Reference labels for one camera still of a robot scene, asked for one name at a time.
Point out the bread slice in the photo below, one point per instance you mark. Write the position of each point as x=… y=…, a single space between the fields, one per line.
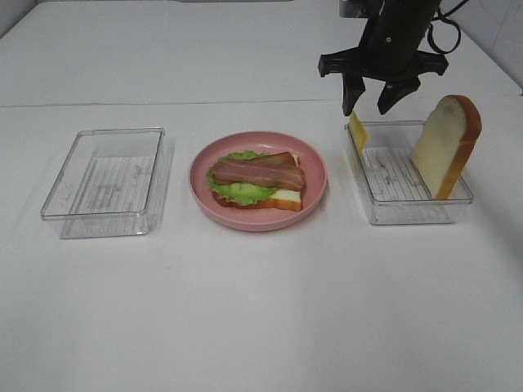
x=284 y=199

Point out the clear plastic tray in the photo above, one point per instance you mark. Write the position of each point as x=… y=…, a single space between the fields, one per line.
x=391 y=190
x=110 y=184

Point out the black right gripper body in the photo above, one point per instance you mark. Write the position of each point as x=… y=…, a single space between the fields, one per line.
x=388 y=48

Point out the pink round plate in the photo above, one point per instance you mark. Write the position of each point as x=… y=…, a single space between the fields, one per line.
x=252 y=219

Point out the clear plastic tray left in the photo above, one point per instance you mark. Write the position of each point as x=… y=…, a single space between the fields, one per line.
x=110 y=184

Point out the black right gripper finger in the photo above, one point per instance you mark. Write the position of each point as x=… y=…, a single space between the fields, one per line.
x=396 y=89
x=353 y=88

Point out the clear plastic tray right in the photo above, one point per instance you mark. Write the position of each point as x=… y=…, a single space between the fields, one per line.
x=391 y=190

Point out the bread slice right tray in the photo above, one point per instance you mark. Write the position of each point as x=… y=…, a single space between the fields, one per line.
x=448 y=138

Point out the green lettuce leaf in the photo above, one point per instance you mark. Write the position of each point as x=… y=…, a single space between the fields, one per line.
x=242 y=193

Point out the yellow cheese slice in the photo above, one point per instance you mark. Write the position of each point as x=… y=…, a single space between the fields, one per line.
x=358 y=132

